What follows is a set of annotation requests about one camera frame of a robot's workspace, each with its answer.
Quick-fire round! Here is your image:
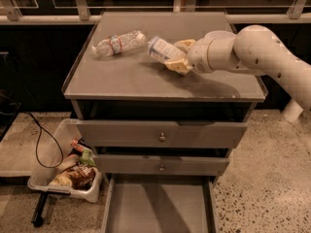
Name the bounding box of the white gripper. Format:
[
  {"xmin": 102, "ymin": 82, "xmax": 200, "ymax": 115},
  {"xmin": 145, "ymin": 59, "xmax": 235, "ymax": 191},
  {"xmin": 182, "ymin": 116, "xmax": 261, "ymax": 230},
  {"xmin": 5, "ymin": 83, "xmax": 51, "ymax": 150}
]
[{"xmin": 164, "ymin": 38, "xmax": 213, "ymax": 75}]

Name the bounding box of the blue plastic bottle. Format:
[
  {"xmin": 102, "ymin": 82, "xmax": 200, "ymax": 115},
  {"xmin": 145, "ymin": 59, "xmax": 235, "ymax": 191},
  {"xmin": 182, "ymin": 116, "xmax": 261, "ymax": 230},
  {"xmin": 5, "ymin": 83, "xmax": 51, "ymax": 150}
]
[{"xmin": 147, "ymin": 36, "xmax": 186, "ymax": 63}]

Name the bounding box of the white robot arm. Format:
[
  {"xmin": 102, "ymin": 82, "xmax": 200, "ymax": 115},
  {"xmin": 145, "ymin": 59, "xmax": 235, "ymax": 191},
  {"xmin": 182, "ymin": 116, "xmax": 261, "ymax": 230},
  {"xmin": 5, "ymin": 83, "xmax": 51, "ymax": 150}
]
[{"xmin": 164, "ymin": 25, "xmax": 311, "ymax": 112}]

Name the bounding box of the clear crinkled water bottle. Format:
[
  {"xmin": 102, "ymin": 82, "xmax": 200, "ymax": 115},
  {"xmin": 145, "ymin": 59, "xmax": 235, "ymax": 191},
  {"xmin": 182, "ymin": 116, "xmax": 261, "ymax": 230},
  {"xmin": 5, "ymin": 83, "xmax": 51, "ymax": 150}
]
[{"xmin": 91, "ymin": 30, "xmax": 148, "ymax": 56}]

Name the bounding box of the grey drawer cabinet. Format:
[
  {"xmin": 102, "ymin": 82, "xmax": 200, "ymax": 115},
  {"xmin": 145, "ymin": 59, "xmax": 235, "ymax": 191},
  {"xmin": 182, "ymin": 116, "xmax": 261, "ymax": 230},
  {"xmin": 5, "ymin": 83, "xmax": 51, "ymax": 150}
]
[{"xmin": 61, "ymin": 11, "xmax": 268, "ymax": 233}]

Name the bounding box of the grey top drawer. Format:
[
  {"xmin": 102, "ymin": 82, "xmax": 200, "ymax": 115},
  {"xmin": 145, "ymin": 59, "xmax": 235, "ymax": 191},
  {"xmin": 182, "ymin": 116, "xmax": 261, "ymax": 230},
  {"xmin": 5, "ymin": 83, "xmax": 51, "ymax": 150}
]
[{"xmin": 77, "ymin": 120, "xmax": 247, "ymax": 149}]

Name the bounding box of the grey drawer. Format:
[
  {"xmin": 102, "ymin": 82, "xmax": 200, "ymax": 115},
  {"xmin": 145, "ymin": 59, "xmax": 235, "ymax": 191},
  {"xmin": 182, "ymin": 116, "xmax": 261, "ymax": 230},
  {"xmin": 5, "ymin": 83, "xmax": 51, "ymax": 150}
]
[
  {"xmin": 100, "ymin": 175, "xmax": 219, "ymax": 233},
  {"xmin": 77, "ymin": 120, "xmax": 247, "ymax": 149},
  {"xmin": 94, "ymin": 154, "xmax": 229, "ymax": 176}
]

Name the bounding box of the grey middle drawer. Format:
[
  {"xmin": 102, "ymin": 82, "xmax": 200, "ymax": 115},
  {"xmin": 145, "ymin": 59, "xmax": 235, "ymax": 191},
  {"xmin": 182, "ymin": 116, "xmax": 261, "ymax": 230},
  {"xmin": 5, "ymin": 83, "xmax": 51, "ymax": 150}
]
[{"xmin": 94, "ymin": 154, "xmax": 229, "ymax": 176}]

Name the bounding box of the grey bottom drawer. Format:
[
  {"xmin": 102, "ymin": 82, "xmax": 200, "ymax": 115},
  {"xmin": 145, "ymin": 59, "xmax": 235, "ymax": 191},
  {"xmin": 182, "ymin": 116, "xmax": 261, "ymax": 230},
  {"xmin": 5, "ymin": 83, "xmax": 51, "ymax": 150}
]
[{"xmin": 100, "ymin": 175, "xmax": 219, "ymax": 233}]

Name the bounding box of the white ceramic bowl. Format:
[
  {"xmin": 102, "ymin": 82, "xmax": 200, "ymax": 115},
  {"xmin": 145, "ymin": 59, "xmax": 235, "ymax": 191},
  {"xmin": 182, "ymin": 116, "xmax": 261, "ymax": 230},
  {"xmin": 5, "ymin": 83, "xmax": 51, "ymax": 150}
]
[{"xmin": 205, "ymin": 30, "xmax": 235, "ymax": 40}]

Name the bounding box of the white pillar base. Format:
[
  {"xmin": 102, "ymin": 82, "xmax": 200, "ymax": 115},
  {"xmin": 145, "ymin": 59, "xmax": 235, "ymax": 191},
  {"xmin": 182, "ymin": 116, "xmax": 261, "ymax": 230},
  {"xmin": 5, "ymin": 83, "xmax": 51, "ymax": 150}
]
[{"xmin": 282, "ymin": 99, "xmax": 303, "ymax": 122}]

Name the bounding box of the metal window railing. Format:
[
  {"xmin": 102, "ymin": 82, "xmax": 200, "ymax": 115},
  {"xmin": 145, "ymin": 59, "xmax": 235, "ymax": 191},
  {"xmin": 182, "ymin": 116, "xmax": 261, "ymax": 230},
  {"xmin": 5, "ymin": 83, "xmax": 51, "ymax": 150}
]
[{"xmin": 0, "ymin": 0, "xmax": 311, "ymax": 24}]

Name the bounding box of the green snack packet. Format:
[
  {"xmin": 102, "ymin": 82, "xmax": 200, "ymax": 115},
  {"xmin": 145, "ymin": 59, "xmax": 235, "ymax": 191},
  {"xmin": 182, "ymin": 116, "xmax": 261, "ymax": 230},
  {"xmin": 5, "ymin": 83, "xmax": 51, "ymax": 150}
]
[{"xmin": 79, "ymin": 150, "xmax": 95, "ymax": 167}]

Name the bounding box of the clear plastic bin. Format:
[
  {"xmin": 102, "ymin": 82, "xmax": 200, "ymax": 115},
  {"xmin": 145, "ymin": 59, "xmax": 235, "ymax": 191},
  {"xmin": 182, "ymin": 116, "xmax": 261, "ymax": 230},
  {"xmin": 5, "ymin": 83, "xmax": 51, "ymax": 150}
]
[{"xmin": 28, "ymin": 118, "xmax": 101, "ymax": 203}]

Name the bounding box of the brown snack bag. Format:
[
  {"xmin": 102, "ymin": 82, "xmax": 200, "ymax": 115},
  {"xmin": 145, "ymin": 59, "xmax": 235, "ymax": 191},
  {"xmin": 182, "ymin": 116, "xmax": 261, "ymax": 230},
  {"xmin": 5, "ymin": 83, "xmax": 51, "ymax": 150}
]
[{"xmin": 50, "ymin": 164, "xmax": 96, "ymax": 190}]

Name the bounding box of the black bar on floor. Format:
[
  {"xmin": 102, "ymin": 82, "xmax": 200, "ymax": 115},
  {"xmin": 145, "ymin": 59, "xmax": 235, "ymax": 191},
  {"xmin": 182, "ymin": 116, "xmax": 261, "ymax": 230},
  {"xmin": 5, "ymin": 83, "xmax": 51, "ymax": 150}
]
[{"xmin": 31, "ymin": 192, "xmax": 49, "ymax": 227}]

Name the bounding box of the black cable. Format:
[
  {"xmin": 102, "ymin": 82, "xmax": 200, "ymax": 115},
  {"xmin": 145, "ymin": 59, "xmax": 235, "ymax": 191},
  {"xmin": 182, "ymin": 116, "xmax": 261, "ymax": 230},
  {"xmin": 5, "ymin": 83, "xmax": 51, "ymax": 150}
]
[{"xmin": 24, "ymin": 111, "xmax": 65, "ymax": 169}]

